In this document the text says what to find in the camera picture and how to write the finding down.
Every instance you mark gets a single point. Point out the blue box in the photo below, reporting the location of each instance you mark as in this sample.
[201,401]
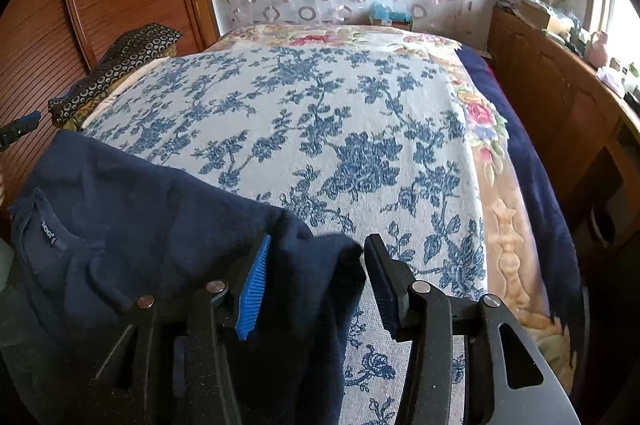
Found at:
[390,16]

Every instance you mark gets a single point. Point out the pink floral blanket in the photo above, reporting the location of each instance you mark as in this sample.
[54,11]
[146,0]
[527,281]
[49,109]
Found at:
[505,215]

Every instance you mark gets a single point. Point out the white blanket with blue flowers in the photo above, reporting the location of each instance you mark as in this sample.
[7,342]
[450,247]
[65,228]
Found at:
[300,105]

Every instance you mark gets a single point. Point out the dark waste bin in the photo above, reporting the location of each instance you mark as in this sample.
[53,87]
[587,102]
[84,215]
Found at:
[600,222]

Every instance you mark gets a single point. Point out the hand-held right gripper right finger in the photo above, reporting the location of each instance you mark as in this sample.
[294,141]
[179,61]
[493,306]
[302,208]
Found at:
[382,285]

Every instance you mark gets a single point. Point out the lavender tissue pack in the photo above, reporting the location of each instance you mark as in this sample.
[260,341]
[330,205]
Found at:
[611,79]

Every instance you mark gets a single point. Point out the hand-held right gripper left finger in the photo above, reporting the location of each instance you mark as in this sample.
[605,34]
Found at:
[252,290]

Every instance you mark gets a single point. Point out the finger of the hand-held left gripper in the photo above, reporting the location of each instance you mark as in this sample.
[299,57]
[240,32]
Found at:
[22,124]

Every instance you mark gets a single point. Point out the navy blanket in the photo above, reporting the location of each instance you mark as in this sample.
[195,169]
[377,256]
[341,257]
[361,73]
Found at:
[530,155]

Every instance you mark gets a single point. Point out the wooden side cabinet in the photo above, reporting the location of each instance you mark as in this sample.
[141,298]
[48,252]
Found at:
[550,95]

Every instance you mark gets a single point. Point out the cardboard box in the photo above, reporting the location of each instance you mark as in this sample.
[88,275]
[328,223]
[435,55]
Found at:
[542,17]

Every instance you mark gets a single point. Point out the navy t-shirt with orange print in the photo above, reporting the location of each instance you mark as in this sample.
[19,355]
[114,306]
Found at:
[150,205]

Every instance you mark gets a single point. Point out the white bottle with green cap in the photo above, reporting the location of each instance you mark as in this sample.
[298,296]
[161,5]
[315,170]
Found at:
[633,74]

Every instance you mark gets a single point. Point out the dark patterned pillow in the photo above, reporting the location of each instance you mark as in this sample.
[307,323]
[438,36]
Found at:
[125,55]

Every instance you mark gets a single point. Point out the window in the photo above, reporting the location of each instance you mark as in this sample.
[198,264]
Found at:
[620,15]

